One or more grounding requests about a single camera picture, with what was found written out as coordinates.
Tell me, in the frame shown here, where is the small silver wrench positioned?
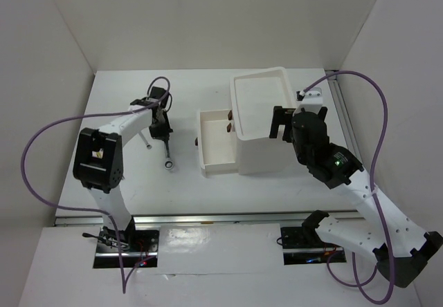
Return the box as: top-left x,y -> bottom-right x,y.
138,131 -> 152,149

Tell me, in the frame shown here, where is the long silver ratchet wrench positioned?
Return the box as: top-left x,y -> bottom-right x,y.
163,138 -> 174,171

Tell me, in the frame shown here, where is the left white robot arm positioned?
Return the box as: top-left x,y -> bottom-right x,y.
73,86 -> 174,251

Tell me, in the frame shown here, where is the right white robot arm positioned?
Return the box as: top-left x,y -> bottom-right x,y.
269,106 -> 442,288

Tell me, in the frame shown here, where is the white drawer cabinet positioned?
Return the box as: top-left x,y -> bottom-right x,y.
230,67 -> 296,175

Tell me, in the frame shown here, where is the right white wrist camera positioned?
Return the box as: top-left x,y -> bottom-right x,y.
295,87 -> 323,114

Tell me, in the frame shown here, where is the right side aluminium rail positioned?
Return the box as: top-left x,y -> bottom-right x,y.
327,76 -> 362,162

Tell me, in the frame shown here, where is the aluminium rail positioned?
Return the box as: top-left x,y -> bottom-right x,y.
53,211 -> 361,227
327,76 -> 362,162

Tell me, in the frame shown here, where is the front aluminium rail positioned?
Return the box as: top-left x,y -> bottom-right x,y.
53,211 -> 361,227

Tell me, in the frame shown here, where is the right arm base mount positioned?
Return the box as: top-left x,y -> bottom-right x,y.
275,226 -> 347,266

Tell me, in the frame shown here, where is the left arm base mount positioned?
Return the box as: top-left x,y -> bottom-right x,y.
82,229 -> 160,269

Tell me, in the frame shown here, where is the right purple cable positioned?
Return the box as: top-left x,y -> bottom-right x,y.
297,70 -> 394,304

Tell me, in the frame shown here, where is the purple cable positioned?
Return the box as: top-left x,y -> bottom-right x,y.
21,76 -> 172,293
297,70 -> 394,304

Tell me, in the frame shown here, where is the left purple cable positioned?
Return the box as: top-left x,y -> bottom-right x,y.
21,76 -> 172,293

